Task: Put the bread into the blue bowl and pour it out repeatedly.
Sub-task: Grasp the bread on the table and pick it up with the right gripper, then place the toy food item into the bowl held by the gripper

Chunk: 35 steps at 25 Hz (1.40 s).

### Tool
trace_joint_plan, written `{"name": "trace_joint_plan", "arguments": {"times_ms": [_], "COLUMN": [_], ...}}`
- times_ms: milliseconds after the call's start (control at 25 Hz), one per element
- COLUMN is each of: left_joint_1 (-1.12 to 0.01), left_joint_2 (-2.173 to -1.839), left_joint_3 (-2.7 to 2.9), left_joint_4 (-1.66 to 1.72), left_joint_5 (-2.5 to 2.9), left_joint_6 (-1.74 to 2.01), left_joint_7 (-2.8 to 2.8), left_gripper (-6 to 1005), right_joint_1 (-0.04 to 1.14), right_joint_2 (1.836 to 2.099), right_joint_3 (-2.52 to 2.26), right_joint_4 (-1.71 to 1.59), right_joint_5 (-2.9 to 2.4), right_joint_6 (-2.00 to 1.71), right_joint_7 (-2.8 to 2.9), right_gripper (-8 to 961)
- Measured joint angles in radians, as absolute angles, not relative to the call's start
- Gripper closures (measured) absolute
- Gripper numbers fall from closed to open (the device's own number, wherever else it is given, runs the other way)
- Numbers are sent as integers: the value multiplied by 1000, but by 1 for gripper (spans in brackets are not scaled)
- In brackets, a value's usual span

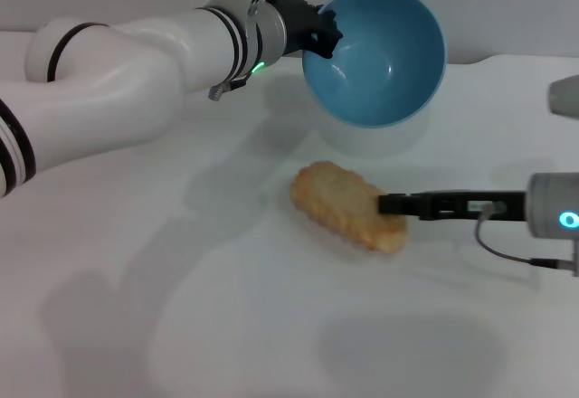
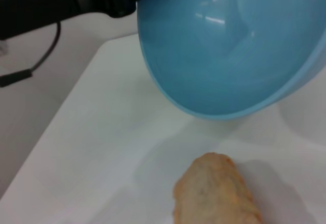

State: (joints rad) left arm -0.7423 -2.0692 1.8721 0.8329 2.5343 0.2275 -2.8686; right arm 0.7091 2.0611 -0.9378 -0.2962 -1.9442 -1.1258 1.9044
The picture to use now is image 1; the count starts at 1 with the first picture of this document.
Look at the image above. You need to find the blue ceramic bowl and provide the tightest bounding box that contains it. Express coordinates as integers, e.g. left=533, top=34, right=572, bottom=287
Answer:
left=301, top=0, right=449, bottom=156

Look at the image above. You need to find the grey wrist cable connector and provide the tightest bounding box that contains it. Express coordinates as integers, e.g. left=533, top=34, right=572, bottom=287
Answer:
left=207, top=76, right=248, bottom=101

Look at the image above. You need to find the grey right gripper cable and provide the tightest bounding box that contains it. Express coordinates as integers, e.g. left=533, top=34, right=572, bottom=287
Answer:
left=474, top=205, right=579, bottom=273

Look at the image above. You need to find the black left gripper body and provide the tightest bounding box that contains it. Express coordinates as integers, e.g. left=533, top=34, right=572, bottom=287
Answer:
left=266, top=0, right=323, bottom=58

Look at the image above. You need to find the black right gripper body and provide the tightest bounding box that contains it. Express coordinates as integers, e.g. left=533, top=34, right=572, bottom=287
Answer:
left=418, top=188, right=531, bottom=223

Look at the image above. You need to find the ridged toy bread loaf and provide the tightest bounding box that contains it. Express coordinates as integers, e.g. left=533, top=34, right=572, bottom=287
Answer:
left=289, top=160, right=409, bottom=255

